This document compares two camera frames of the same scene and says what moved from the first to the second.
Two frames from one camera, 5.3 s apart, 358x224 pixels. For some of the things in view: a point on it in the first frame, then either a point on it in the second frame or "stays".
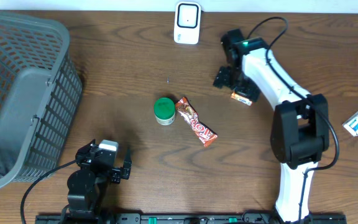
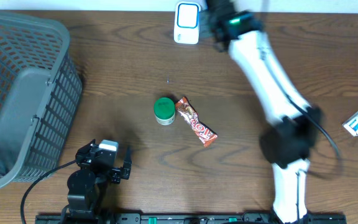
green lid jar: [165, 110] stays
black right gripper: [224, 77] to [206, 17]
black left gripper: [117, 173] stays
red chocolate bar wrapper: [189, 114] stays
